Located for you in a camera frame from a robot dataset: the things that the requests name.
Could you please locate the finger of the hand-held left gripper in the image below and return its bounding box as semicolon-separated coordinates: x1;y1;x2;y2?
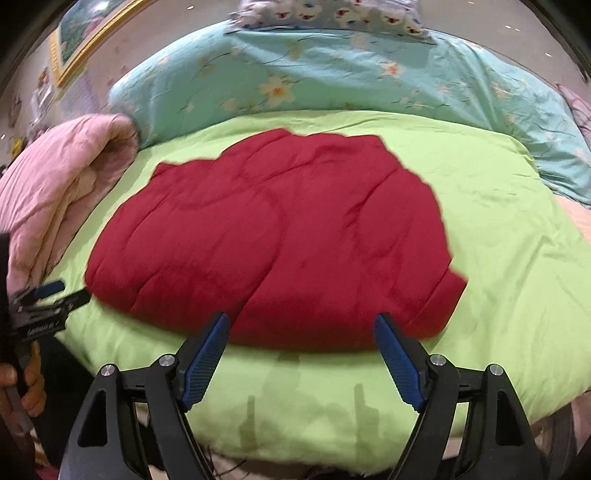
32;290;92;320
14;281;64;305

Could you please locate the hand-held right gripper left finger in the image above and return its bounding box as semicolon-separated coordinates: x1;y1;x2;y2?
58;312;232;480

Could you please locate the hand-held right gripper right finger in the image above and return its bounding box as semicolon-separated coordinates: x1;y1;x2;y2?
373;313;543;480

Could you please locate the red quilted garment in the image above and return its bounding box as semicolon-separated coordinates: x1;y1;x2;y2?
84;128;469;354

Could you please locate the person's left hand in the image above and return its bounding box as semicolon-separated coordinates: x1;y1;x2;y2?
0;344;47;418

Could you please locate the folded pink quilt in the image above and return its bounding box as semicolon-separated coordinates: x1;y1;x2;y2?
0;113;141;296

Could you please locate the light green blanket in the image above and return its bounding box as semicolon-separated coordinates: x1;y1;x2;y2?
44;110;591;476

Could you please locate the teal floral quilt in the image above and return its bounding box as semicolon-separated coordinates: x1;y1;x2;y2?
107;25;591;206

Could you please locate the pink patterned cloth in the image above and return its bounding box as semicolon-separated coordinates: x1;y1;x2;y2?
554;83;591;134

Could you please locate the floral pillow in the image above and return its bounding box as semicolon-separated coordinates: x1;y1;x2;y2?
226;0;437;44

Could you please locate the pale wall chart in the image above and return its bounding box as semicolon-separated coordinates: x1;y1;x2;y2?
58;74;110;123

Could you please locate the framed wall picture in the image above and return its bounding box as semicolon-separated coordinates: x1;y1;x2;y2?
48;0;155;88

